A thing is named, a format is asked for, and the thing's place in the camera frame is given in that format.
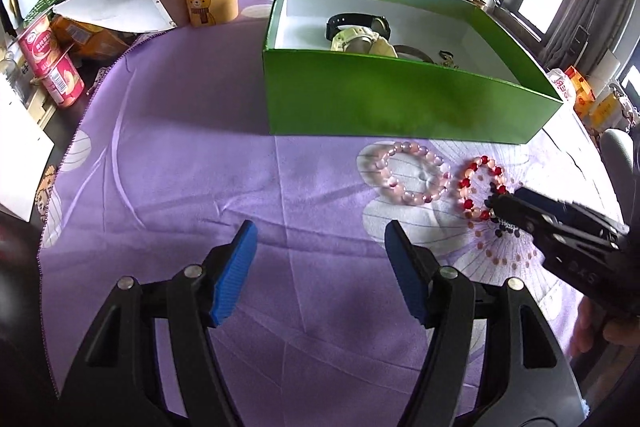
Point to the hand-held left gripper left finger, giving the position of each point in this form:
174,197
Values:
232,277

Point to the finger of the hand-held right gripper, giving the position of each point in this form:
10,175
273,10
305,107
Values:
537,198
525,219

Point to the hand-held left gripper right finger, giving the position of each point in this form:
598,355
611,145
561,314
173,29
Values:
407,277

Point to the gold flower brooch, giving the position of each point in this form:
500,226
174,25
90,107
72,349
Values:
446,57

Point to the green cardboard box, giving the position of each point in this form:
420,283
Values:
375,97

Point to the white wristwatch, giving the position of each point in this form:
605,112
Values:
357,42

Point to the black wristwatch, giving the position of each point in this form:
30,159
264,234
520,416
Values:
332,27

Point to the person's right hand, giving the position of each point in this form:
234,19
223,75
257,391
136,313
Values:
590,332

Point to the grey chair back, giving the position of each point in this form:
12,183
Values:
619,167

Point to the white plastic bag red print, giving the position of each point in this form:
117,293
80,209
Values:
561,87

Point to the orange carton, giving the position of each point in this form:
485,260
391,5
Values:
582,92

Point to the purple floral tablecloth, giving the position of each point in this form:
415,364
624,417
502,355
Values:
200,147

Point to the white cardboard box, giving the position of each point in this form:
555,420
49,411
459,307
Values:
20,147

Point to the pink tin can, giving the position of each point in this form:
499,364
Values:
62,82
37,47

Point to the orange snack packet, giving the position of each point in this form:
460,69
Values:
85,34

